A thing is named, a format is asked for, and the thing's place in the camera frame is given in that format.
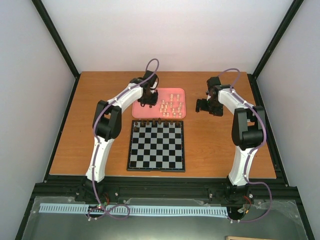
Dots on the black white chess board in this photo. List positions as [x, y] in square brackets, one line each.
[157, 148]

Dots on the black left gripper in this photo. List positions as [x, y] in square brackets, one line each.
[153, 103]

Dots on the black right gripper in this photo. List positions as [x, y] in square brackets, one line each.
[218, 112]

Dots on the pink plastic tray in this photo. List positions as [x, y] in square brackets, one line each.
[169, 99]

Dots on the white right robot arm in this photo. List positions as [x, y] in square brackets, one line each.
[248, 132]

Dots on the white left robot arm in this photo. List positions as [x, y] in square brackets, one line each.
[107, 122]

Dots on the black aluminium frame base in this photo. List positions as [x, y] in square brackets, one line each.
[209, 190]

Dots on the light blue cable duct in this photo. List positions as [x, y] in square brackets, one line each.
[135, 210]

